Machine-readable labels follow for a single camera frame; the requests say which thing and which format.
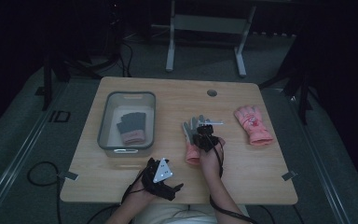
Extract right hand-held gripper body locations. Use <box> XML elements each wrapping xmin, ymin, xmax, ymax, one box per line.
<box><xmin>193</xmin><ymin>120</ymin><xmax>225</xmax><ymax>153</ymax></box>

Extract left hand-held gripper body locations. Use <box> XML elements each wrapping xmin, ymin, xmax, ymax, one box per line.
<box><xmin>140</xmin><ymin>157</ymin><xmax>177</xmax><ymax>202</ymax></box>

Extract pink ski glove grey palm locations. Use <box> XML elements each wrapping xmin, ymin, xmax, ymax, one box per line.
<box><xmin>181</xmin><ymin>114</ymin><xmax>227</xmax><ymax>166</ymax></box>

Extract white plastic bin grey rim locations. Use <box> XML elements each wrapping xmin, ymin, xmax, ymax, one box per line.
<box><xmin>97</xmin><ymin>91</ymin><xmax>157</xmax><ymax>158</ymax></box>

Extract person's right hand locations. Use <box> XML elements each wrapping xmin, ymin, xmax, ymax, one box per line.
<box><xmin>199</xmin><ymin>137</ymin><xmax>226</xmax><ymax>178</ymax></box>

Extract person's left hand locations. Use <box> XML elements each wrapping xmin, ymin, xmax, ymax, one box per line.
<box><xmin>122</xmin><ymin>178</ymin><xmax>158</xmax><ymax>208</ymax></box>

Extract person's light trousers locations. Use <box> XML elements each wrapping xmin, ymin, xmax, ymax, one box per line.
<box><xmin>133</xmin><ymin>203</ymin><xmax>250</xmax><ymax>224</ymax></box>

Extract pink ski glove cartoon print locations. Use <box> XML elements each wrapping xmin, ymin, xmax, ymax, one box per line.
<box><xmin>233</xmin><ymin>105</ymin><xmax>274</xmax><ymax>147</ymax></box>

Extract grey metal table tab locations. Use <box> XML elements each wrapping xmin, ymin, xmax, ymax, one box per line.
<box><xmin>56</xmin><ymin>170</ymin><xmax>79</xmax><ymax>182</ymax></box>
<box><xmin>281</xmin><ymin>170</ymin><xmax>298</xmax><ymax>182</ymax></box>

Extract black tripod stand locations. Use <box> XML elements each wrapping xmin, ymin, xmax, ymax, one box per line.
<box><xmin>34</xmin><ymin>0</ymin><xmax>123</xmax><ymax>112</ymax></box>
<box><xmin>258</xmin><ymin>29</ymin><xmax>322</xmax><ymax>126</ymax></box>

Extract right hand-held gripper black cable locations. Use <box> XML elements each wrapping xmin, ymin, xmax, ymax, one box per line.
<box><xmin>209</xmin><ymin>134</ymin><xmax>259</xmax><ymax>224</ymax></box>

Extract hand-held gripper black cable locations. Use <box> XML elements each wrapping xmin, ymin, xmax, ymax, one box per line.
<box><xmin>209</xmin><ymin>134</ymin><xmax>259</xmax><ymax>224</ymax></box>
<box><xmin>120</xmin><ymin>169</ymin><xmax>152</xmax><ymax>204</ymax></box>

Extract left hand-held gripper black cable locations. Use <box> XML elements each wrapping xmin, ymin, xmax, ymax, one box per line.
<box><xmin>120</xmin><ymin>169</ymin><xmax>152</xmax><ymax>204</ymax></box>

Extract black background floor cables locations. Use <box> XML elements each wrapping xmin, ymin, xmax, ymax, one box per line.
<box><xmin>117</xmin><ymin>34</ymin><xmax>169</xmax><ymax>78</ymax></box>

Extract white metal desk frame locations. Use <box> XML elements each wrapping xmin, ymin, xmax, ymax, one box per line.
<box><xmin>150</xmin><ymin>0</ymin><xmax>257</xmax><ymax>78</ymax></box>

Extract black rectangular floor bracket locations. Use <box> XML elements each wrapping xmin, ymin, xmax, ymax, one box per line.
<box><xmin>48</xmin><ymin>109</ymin><xmax>72</xmax><ymax>123</ymax></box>

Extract black floor cable loop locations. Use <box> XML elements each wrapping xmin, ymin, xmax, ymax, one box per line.
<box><xmin>26</xmin><ymin>161</ymin><xmax>63</xmax><ymax>224</ymax></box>

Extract metal floor rail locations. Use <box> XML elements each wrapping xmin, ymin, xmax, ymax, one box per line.
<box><xmin>0</xmin><ymin>81</ymin><xmax>73</xmax><ymax>216</ymax></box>
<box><xmin>273</xmin><ymin>87</ymin><xmax>353</xmax><ymax>224</ymax></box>

